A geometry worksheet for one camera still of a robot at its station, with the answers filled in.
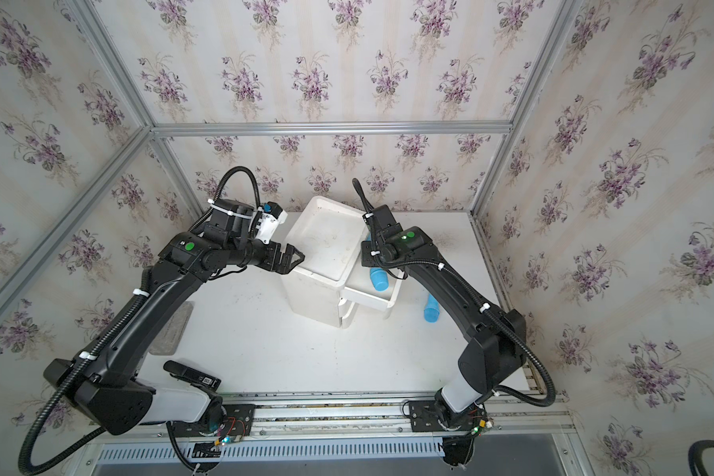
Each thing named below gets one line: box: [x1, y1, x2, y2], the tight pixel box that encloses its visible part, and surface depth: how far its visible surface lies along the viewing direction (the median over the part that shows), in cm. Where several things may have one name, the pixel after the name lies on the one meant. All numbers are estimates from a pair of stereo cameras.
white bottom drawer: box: [338, 298, 358, 330], surface depth 87 cm
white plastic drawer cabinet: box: [281, 195, 399, 330], surface depth 81 cm
